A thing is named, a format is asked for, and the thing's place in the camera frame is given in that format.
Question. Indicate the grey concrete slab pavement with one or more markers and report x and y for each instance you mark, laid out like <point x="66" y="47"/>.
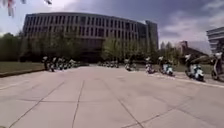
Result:
<point x="100" y="100"/>

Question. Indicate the large curved grey building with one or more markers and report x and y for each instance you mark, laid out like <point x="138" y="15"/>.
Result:
<point x="90" y="28"/>

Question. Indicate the row of parked scooters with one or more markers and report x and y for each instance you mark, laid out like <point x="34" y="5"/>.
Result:
<point x="58" y="64"/>
<point x="166" y="68"/>

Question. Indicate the row of green trees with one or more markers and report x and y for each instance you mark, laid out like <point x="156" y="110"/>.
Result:
<point x="60" y="46"/>

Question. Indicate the reddish brown building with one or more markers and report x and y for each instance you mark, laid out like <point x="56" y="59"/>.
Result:
<point x="186" y="49"/>

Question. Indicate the dark kerb strip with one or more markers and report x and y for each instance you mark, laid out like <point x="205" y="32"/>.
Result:
<point x="20" y="72"/>

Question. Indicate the green grass lawn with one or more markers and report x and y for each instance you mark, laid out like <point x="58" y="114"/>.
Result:
<point x="16" y="66"/>

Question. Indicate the grey layered building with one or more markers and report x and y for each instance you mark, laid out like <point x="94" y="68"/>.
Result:
<point x="216" y="40"/>

